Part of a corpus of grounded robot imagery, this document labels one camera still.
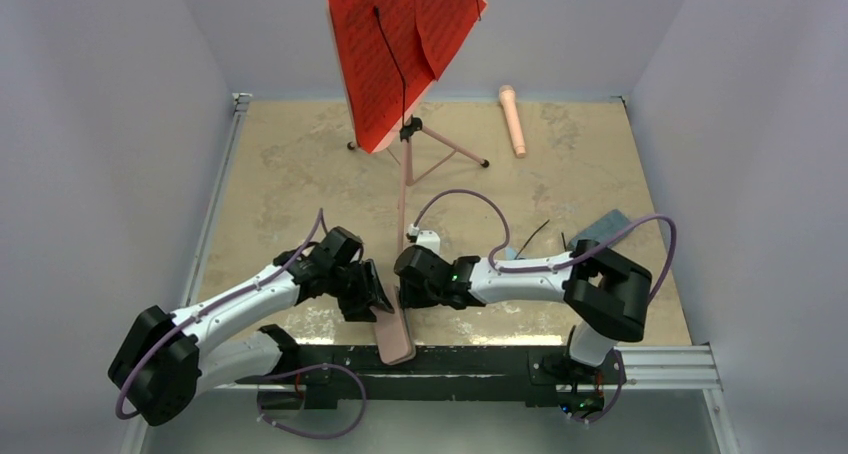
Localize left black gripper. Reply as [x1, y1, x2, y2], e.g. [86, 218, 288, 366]
[326, 258, 393, 322]

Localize pink glasses case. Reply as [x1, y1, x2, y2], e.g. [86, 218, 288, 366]
[373, 283, 416, 365]

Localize black sunglasses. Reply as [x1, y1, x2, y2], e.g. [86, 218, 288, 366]
[504, 219, 568, 260]

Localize blue glasses case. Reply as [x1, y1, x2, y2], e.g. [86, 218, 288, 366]
[568, 209, 631, 247]

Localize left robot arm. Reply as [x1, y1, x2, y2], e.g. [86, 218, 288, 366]
[108, 226, 395, 426]

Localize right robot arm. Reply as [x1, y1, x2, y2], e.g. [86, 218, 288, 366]
[394, 240, 653, 381]

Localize pink music stand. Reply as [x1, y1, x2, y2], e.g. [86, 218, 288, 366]
[347, 115, 491, 253]

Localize pink toy microphone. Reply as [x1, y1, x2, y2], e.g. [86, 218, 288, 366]
[498, 85, 527, 159]

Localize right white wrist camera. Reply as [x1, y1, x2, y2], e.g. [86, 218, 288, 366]
[405, 224, 441, 255]

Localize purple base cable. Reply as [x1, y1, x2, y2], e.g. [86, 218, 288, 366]
[256, 363, 368, 440]

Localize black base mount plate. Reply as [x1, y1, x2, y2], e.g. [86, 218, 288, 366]
[274, 345, 621, 409]

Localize aluminium frame rail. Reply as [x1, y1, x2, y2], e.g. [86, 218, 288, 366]
[119, 93, 253, 454]

